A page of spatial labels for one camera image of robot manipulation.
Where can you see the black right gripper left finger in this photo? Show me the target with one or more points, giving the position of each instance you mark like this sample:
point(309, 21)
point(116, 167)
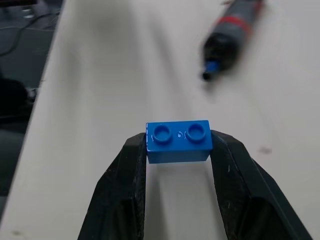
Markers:
point(117, 195)

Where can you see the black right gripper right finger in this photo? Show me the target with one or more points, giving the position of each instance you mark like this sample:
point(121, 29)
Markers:
point(240, 190)

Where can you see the blue two-stud toy brick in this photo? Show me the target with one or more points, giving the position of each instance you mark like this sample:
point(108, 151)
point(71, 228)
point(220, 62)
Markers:
point(178, 142)

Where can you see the grey red electric screwdriver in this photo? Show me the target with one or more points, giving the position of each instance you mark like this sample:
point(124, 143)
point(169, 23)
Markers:
point(230, 40)

